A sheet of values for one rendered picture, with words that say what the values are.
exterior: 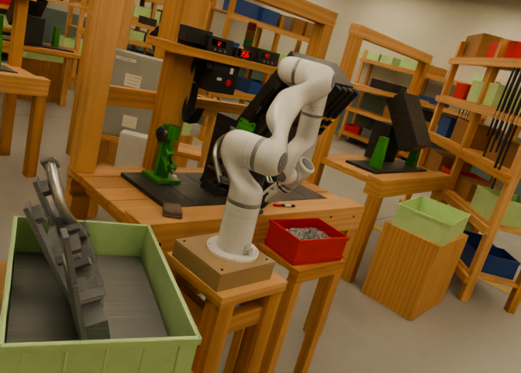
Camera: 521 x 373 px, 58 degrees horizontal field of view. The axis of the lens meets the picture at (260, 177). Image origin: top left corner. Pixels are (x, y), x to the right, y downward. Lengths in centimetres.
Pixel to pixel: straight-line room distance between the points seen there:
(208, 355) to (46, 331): 58
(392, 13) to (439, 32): 128
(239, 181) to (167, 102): 93
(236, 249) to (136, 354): 64
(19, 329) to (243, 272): 69
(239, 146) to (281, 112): 20
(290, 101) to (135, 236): 70
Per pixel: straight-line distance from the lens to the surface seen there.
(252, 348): 186
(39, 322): 133
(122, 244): 167
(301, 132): 194
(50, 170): 141
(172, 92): 241
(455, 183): 535
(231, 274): 157
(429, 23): 1187
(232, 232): 162
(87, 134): 226
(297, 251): 199
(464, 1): 1172
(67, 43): 950
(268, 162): 151
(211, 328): 162
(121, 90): 237
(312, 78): 171
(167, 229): 187
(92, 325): 122
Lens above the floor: 162
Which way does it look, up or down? 15 degrees down
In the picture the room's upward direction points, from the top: 15 degrees clockwise
